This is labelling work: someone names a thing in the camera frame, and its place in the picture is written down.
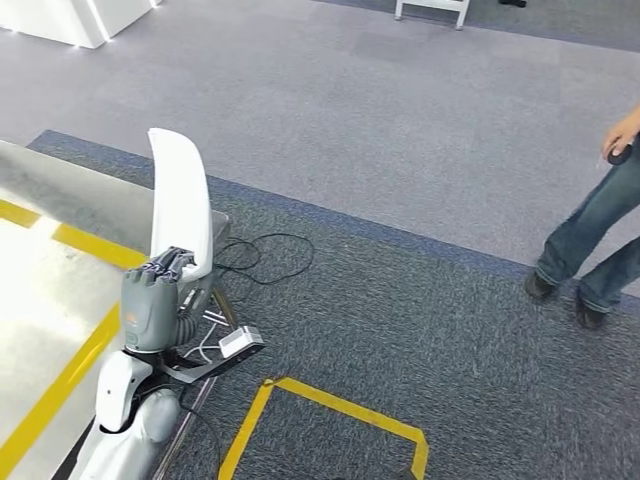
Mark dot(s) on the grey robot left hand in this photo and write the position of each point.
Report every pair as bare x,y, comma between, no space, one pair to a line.
147,314

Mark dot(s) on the white illuminated plinth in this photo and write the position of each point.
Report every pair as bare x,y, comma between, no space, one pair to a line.
60,20

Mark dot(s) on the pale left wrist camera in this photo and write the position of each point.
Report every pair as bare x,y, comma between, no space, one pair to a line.
241,342

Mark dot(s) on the white curved plastic part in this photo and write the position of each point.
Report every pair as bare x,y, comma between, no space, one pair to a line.
180,199

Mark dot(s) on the black round remote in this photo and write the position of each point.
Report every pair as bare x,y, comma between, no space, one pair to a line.
620,158

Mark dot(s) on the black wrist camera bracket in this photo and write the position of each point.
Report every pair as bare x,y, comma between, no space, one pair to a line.
200,372

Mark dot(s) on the person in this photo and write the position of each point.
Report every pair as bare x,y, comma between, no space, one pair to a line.
590,225

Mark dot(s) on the large yellow tape rectangle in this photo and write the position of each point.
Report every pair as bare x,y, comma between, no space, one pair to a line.
75,238

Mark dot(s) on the white stand frame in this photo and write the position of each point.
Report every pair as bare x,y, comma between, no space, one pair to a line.
462,16

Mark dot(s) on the steel workbench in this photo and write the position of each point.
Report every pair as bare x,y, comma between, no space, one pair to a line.
50,311

